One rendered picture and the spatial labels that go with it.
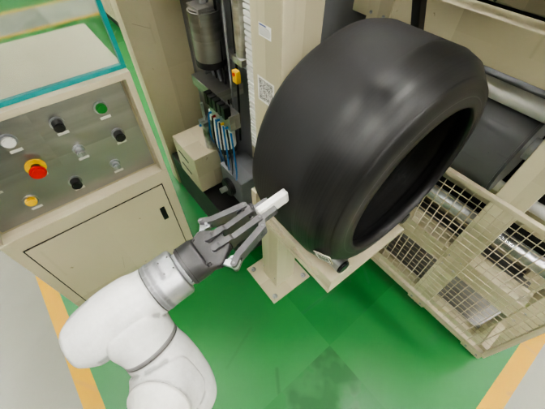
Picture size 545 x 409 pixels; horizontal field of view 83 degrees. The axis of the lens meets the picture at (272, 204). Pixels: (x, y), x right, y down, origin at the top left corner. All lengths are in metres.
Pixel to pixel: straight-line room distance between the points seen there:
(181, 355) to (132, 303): 0.13
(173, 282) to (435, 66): 0.56
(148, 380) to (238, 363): 1.18
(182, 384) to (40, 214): 0.82
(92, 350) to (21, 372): 1.56
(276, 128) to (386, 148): 0.21
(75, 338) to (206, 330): 1.27
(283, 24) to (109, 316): 0.66
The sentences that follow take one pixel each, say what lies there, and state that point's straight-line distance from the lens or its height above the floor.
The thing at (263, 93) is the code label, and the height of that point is 1.21.
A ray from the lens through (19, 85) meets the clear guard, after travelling 0.98.
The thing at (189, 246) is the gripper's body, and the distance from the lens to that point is 0.55.
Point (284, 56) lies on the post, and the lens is 0.81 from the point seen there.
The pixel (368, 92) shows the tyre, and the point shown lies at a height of 1.41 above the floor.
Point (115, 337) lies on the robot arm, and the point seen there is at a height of 1.21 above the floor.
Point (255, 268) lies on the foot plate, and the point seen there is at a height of 0.01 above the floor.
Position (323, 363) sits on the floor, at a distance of 1.75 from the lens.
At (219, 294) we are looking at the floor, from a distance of 1.86.
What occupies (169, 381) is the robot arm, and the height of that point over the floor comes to 1.15.
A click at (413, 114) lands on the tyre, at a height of 1.40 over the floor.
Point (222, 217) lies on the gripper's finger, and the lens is 0.60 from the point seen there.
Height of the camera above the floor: 1.70
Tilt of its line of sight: 52 degrees down
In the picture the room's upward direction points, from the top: straight up
